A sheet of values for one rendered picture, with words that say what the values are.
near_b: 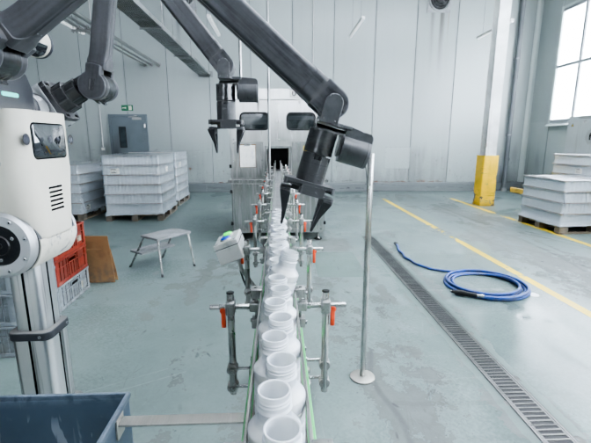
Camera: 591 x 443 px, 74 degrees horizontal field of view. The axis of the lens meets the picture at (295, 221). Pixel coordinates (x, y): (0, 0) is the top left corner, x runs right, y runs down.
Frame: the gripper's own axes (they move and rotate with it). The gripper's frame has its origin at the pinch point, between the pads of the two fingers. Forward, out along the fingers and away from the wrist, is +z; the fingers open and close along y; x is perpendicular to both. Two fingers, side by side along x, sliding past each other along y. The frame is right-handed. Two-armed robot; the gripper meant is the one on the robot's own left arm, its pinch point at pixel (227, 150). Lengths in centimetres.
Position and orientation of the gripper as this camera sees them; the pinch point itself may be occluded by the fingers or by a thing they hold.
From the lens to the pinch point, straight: 125.2
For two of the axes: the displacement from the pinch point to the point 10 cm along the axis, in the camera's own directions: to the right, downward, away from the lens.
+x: 0.4, 2.0, -9.8
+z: 0.0, 9.8, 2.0
